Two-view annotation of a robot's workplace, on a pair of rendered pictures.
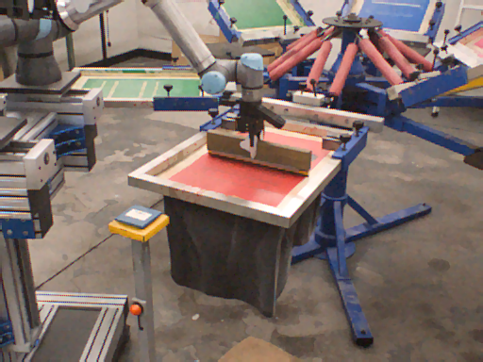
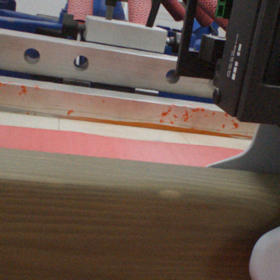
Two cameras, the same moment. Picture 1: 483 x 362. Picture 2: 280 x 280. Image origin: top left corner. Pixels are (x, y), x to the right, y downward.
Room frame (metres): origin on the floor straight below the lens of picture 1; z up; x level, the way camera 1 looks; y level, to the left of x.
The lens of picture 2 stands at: (1.82, 0.12, 1.11)
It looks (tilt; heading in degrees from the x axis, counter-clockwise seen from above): 18 degrees down; 319
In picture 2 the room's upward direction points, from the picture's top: 11 degrees clockwise
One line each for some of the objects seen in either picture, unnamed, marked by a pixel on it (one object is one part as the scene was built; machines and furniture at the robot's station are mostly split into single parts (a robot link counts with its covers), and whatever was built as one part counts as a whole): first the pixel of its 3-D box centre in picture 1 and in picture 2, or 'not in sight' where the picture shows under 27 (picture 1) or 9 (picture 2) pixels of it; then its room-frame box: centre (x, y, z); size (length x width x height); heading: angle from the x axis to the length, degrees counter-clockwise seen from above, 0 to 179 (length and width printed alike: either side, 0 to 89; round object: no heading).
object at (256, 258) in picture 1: (218, 249); not in sight; (1.66, 0.07, 0.74); 0.45 x 0.03 x 0.43; 63
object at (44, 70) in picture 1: (37, 64); not in sight; (1.88, 0.70, 1.31); 0.15 x 0.15 x 0.10
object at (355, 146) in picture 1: (349, 149); not in sight; (2.01, -0.41, 0.97); 0.30 x 0.05 x 0.07; 153
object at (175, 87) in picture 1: (169, 70); not in sight; (2.81, 0.38, 1.05); 1.08 x 0.61 x 0.23; 93
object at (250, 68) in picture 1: (251, 71); not in sight; (1.90, -0.02, 1.30); 0.09 x 0.08 x 0.11; 81
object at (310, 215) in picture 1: (299, 232); not in sight; (1.78, -0.22, 0.74); 0.46 x 0.04 x 0.42; 153
